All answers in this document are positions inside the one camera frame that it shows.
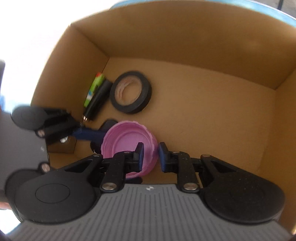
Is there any purple plastic lid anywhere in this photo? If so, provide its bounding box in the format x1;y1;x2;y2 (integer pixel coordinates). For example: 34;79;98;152
101;120;159;179

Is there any black cylindrical flashlight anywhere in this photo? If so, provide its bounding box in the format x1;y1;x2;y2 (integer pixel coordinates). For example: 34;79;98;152
83;79;113;121

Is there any black electrical tape roll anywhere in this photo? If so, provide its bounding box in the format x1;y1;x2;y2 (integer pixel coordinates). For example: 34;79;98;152
110;71;152;114

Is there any person's left hand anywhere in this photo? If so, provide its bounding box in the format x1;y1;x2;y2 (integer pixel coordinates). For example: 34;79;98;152
0;202;11;210

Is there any open brown cardboard box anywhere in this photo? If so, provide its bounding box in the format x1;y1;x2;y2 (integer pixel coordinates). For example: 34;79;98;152
32;1;295;232

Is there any green lip balm tube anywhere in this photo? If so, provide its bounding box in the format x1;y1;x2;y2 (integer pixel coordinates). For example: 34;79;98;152
84;72;105;108

